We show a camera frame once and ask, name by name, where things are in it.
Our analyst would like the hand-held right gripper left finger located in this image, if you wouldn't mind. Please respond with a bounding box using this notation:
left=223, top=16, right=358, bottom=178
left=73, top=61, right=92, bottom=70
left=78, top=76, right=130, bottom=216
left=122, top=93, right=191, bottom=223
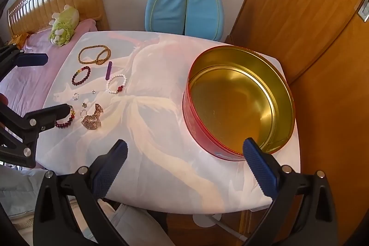
left=33, top=139, right=129, bottom=246

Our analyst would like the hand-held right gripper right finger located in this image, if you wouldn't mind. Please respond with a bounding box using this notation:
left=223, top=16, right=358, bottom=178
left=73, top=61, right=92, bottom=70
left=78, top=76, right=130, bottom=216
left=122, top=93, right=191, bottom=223
left=242, top=137, right=338, bottom=246

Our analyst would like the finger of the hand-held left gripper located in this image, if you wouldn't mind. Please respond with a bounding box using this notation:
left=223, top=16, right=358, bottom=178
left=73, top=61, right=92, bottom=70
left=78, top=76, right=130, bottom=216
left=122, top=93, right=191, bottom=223
left=0, top=103, right=72, bottom=169
left=0, top=44, right=48, bottom=82

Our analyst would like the red and yellow bead bracelet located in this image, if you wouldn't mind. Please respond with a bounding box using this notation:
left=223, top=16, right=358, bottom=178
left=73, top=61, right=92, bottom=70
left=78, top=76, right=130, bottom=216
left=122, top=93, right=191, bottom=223
left=55, top=104, right=76, bottom=129

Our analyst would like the round red gold-lined tin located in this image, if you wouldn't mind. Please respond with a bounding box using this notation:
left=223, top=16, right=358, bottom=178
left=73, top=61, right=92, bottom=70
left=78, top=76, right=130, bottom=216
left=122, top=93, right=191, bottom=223
left=182, top=46, right=296, bottom=162

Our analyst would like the orange cloth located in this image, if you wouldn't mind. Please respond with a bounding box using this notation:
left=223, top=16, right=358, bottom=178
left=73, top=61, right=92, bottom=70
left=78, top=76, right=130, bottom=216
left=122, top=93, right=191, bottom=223
left=7, top=33, right=31, bottom=47

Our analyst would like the green plush toy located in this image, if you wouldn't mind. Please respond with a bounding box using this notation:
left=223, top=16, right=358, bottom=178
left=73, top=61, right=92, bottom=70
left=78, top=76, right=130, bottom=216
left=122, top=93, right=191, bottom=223
left=49, top=5, right=80, bottom=47

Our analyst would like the rose gold wristwatch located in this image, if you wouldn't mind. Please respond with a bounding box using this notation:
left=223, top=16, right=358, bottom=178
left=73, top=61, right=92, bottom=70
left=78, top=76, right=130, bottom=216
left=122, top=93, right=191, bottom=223
left=80, top=103, right=104, bottom=130

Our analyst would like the printed white table cover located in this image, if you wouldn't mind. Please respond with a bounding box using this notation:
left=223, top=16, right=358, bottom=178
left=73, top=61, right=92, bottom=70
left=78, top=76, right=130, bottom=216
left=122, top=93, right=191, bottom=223
left=35, top=30, right=302, bottom=213

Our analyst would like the white table base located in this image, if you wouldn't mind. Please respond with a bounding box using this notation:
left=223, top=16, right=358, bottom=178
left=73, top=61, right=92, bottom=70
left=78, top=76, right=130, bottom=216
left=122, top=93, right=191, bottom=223
left=192, top=210, right=254, bottom=243

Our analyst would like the person's light clothing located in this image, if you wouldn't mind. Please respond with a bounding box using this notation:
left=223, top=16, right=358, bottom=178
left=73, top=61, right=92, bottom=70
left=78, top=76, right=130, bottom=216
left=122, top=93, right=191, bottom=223
left=0, top=168, right=173, bottom=246

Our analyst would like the blue split-back chair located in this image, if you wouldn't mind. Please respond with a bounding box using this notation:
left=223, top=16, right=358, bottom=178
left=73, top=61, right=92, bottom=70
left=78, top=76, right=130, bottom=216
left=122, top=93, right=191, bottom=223
left=145, top=0, right=225, bottom=42

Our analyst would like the wooden door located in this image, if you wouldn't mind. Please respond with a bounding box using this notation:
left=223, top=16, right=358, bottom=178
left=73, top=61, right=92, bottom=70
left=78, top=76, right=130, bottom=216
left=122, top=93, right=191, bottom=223
left=225, top=0, right=369, bottom=85

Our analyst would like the metal door latch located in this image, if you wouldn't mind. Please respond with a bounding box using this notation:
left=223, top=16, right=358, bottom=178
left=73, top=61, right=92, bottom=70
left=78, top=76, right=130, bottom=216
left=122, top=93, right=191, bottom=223
left=357, top=0, right=369, bottom=23

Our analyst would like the dark red bead bracelet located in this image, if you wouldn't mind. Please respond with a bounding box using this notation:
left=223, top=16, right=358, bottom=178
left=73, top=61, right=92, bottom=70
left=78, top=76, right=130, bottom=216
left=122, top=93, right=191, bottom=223
left=71, top=65, right=91, bottom=87

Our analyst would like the brown wooden bead necklace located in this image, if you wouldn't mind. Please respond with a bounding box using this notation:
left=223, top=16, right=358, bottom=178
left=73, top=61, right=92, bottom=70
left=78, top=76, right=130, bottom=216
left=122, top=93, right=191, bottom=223
left=78, top=44, right=112, bottom=67

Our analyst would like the white bead bracelet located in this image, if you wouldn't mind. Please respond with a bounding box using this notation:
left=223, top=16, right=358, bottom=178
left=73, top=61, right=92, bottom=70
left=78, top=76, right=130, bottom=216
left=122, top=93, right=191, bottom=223
left=106, top=74, right=128, bottom=95

